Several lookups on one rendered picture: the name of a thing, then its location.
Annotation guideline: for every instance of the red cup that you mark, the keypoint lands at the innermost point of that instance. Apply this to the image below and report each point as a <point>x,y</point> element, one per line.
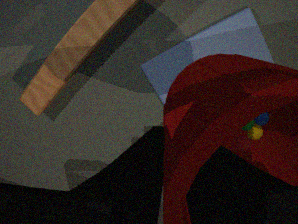
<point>207,106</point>

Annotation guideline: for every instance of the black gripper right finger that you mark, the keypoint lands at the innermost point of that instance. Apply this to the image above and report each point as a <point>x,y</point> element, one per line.
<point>228,190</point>

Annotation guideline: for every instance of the green marble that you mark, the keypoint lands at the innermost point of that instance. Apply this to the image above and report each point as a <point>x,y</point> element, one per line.
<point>248,126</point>

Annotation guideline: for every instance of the brown wooden curved bar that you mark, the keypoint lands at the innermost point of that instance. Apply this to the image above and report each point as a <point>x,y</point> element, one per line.
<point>99,20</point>

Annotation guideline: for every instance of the yellow marble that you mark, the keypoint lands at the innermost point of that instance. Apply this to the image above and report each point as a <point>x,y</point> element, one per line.
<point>255,132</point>

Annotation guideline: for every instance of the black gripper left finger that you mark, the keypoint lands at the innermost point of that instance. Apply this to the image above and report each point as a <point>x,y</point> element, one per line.
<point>128,191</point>

